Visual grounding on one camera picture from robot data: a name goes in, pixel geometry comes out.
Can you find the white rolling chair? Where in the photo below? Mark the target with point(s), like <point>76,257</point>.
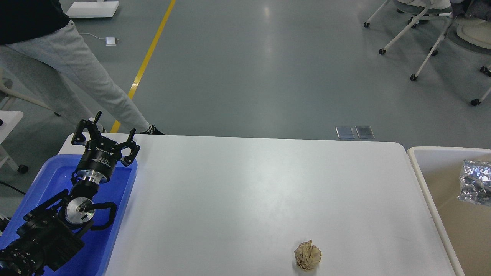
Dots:
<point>420,10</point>

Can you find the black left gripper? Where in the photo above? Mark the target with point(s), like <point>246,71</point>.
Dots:
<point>96,160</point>

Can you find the person in grey trousers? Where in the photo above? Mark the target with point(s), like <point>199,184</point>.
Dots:
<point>41,46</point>

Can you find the white chair left edge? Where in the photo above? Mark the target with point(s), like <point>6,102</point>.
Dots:
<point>11,96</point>

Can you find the crumpled brown paper ball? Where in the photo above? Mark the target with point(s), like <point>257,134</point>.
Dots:
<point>307,255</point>

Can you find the silver foil bag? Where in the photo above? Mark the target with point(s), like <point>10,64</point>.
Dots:
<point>475,182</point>

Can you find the small white floor box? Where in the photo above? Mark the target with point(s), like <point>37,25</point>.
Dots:
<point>111,41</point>

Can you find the beige plastic bin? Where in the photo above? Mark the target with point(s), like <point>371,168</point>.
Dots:
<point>464,227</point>

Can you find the white floor platform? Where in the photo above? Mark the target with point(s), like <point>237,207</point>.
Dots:
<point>93,9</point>

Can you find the left metal floor plate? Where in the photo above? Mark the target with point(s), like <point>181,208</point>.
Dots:
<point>345,132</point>

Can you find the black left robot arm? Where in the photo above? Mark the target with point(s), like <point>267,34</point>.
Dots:
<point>52,231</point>

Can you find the metal floor plate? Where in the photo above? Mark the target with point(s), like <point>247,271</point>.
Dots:
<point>365,132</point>
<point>345,132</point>

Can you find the right metal floor plate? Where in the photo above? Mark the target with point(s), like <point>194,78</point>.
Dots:
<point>365,132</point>

